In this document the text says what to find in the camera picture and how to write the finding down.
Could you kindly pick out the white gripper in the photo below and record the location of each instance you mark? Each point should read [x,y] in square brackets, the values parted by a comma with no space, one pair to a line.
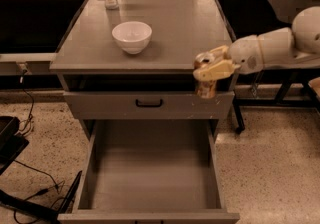
[246,54]

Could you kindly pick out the orange soda can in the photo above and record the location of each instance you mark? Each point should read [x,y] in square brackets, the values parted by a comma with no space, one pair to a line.
[204,89]

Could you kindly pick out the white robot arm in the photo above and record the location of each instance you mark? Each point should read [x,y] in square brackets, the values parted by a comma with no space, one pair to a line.
[292,47]

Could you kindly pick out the grey drawer cabinet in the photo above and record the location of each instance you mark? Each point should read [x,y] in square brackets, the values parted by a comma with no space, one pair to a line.
[91,61]

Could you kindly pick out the open grey middle drawer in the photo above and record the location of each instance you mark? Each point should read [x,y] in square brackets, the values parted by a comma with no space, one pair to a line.
[150,172]

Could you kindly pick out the closed grey top drawer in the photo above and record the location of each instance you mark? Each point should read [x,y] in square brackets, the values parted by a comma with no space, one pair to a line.
[121,105]

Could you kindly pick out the white ceramic bowl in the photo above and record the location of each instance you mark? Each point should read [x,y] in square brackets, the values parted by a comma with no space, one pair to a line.
[133,36]

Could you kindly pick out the black equipment base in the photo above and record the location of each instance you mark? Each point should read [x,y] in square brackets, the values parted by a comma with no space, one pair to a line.
[12,143]

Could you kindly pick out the black drawer handle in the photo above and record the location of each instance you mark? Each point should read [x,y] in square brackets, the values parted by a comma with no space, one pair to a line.
[147,104]

